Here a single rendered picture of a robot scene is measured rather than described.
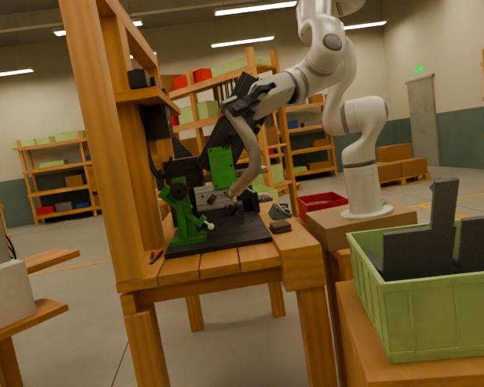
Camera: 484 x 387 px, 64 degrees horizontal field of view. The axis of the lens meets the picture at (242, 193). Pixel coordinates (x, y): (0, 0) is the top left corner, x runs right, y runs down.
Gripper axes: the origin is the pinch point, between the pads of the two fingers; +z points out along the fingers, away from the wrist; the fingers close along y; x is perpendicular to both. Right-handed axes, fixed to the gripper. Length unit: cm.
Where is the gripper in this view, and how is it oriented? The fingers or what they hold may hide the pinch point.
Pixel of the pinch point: (235, 113)
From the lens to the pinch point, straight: 89.7
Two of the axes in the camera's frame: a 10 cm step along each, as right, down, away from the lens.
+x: 5.6, 8.1, -1.8
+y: 2.3, -3.6, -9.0
